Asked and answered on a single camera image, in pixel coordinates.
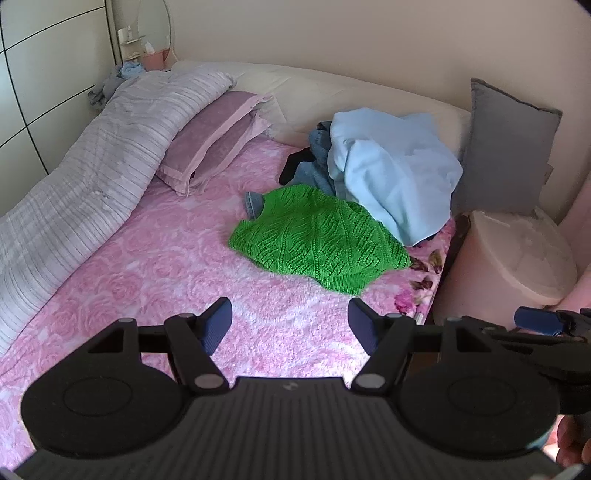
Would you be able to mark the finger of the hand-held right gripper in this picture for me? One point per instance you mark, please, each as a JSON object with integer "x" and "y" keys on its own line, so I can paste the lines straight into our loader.
{"x": 535, "y": 320}

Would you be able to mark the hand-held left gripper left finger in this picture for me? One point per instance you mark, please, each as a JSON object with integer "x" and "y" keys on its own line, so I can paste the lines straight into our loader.
{"x": 217, "y": 324}

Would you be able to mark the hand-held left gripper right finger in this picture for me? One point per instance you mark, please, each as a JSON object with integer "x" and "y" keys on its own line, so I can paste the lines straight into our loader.
{"x": 364, "y": 324}

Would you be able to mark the green knit sweater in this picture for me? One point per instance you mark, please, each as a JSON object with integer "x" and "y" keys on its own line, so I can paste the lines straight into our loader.
{"x": 314, "y": 235}

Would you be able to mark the person's right hand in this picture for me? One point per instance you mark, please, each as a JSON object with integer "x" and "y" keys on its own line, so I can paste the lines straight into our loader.
{"x": 572, "y": 441}

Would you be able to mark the pink round container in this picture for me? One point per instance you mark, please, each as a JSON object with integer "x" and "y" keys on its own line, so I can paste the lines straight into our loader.
{"x": 498, "y": 267}

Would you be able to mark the pink rose-patterned blanket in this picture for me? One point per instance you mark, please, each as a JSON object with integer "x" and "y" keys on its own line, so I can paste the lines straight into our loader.
{"x": 161, "y": 267}

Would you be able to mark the light blue garment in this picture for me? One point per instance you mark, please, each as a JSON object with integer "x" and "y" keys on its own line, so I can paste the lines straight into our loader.
{"x": 392, "y": 175}

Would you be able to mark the blue jeans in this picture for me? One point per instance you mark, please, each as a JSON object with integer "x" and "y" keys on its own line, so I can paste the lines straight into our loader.
{"x": 316, "y": 174}

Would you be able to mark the pink pillow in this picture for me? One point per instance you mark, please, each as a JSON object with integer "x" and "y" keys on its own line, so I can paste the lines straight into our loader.
{"x": 231, "y": 154}
{"x": 217, "y": 124}

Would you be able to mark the black garment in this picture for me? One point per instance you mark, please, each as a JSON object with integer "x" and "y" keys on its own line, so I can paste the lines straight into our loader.
{"x": 295, "y": 164}

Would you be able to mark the grey pillow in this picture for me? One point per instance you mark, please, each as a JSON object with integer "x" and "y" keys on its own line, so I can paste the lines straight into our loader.
{"x": 503, "y": 147}

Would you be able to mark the striped lilac quilt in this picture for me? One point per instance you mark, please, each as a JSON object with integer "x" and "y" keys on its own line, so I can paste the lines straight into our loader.
{"x": 92, "y": 161}

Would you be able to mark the cream padded headboard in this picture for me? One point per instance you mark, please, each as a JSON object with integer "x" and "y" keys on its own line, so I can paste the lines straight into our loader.
{"x": 323, "y": 92}

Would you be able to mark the grey cloth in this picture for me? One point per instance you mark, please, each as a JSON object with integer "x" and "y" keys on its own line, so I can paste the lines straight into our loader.
{"x": 104, "y": 87}

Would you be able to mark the blue cloth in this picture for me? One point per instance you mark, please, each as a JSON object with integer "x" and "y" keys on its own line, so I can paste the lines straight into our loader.
{"x": 131, "y": 70}

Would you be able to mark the pink tissue box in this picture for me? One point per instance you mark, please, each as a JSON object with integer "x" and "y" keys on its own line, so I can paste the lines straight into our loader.
{"x": 154, "y": 60}

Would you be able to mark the white wardrobe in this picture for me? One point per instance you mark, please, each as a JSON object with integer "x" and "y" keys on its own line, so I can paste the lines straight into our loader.
{"x": 37, "y": 92}

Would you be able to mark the small white shelf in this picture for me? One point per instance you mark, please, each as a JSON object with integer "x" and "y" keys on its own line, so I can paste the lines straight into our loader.
{"x": 129, "y": 44}

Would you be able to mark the round wall mirror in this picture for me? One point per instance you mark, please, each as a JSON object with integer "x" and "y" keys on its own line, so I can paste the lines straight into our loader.
{"x": 143, "y": 18}

